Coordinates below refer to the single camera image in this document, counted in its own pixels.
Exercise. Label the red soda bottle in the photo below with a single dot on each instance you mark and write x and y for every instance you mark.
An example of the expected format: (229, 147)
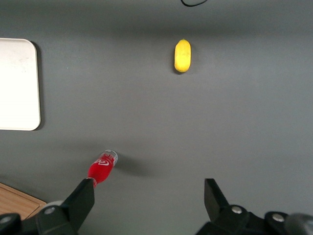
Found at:
(100, 169)

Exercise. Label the cream rectangular tray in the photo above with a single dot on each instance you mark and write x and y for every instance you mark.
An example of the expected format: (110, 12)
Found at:
(17, 83)

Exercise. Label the wooden drawer cabinet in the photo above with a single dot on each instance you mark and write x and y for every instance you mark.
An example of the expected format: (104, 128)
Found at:
(17, 200)

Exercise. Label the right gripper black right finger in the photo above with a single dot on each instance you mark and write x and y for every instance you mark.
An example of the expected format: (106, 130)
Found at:
(220, 215)

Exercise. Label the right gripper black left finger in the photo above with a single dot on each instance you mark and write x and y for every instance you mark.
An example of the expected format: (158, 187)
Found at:
(73, 210)

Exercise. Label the yellow lemon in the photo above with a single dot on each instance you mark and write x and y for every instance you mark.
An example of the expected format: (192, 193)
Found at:
(182, 56)

